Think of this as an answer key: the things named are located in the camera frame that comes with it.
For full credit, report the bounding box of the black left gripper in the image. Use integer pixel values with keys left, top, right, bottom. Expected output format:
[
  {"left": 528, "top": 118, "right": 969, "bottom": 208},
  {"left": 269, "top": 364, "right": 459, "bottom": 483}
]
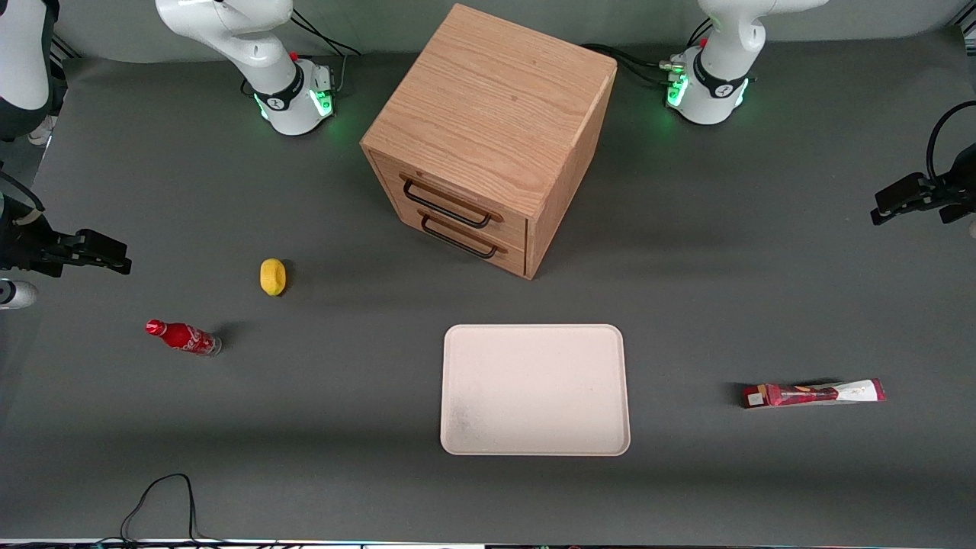
[{"left": 871, "top": 143, "right": 976, "bottom": 226}]

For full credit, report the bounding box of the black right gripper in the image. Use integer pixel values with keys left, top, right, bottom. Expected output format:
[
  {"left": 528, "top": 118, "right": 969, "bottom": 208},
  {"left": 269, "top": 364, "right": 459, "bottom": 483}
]
[{"left": 0, "top": 215, "right": 133, "bottom": 278}]

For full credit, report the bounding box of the red tartan cookie box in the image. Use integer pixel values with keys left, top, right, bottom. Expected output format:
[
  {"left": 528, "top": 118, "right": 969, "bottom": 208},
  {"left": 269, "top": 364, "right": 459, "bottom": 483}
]
[{"left": 743, "top": 378, "right": 887, "bottom": 409}]

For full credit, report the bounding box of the white rectangular tray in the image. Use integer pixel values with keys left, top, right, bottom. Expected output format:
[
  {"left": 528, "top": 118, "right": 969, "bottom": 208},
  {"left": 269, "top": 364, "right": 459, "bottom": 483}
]
[{"left": 440, "top": 324, "right": 632, "bottom": 457}]

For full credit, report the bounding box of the white grey cylindrical object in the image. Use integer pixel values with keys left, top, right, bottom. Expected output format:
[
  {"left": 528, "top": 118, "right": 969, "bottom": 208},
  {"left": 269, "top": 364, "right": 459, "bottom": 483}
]
[{"left": 0, "top": 280, "right": 38, "bottom": 310}]

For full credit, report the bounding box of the red cola bottle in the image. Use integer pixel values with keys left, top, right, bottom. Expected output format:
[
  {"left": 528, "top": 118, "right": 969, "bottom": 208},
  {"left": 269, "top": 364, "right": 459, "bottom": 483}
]
[{"left": 145, "top": 319, "right": 223, "bottom": 357}]

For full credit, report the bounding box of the wooden drawer cabinet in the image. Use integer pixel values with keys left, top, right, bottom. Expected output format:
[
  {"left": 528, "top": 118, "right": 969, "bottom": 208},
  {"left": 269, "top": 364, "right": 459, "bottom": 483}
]
[{"left": 360, "top": 3, "right": 618, "bottom": 281}]

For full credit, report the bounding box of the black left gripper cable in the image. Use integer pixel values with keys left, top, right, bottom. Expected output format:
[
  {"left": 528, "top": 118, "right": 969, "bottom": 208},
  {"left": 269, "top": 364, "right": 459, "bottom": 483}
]
[{"left": 926, "top": 100, "right": 976, "bottom": 185}]

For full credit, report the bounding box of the black looped table cable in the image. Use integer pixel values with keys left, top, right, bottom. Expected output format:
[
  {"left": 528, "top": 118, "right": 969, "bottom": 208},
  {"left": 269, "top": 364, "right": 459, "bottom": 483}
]
[{"left": 91, "top": 474, "right": 230, "bottom": 547}]

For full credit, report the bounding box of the black left arm base cable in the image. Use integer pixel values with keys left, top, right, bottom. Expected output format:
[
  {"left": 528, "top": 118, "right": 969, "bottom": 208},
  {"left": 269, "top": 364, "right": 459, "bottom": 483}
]
[{"left": 582, "top": 17, "right": 714, "bottom": 89}]

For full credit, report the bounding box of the black arm base cable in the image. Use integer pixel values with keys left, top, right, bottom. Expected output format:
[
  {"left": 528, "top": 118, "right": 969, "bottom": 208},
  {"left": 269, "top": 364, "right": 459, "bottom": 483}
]
[
  {"left": 288, "top": 8, "right": 363, "bottom": 98},
  {"left": 582, "top": 17, "right": 714, "bottom": 89}
]

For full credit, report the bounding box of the black right arm base cable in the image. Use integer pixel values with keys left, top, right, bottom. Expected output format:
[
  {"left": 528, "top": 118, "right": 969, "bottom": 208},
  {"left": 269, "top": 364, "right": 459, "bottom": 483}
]
[{"left": 288, "top": 8, "right": 363, "bottom": 98}]

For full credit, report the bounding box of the long black drawer handle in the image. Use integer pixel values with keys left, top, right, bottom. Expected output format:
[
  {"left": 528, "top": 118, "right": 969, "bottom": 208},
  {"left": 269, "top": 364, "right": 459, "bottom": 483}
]
[{"left": 401, "top": 177, "right": 495, "bottom": 230}]

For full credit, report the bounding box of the short black drawer handle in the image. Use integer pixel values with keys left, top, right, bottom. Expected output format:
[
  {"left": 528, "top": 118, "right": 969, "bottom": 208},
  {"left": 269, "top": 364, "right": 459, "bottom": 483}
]
[{"left": 419, "top": 212, "right": 500, "bottom": 260}]

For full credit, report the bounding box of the wooden drawer with long handle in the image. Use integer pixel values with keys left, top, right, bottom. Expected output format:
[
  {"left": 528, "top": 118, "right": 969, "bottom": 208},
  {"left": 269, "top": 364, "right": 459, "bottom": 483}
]
[{"left": 368, "top": 149, "right": 529, "bottom": 247}]

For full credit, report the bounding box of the wooden drawer with short handle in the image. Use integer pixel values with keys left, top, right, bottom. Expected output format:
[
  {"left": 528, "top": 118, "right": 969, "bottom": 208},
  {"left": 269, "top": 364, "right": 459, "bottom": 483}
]
[{"left": 394, "top": 204, "right": 528, "bottom": 278}]

